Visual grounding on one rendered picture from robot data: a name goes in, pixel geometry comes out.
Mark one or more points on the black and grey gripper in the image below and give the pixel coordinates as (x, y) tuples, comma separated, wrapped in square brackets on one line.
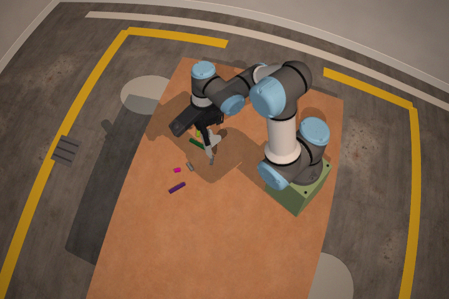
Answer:
[(213, 115)]

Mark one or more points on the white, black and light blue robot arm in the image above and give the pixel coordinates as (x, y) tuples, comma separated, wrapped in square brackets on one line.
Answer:
[(290, 155)]

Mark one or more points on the dark green rod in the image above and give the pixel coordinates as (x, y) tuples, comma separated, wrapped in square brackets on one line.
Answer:
[(196, 143)]

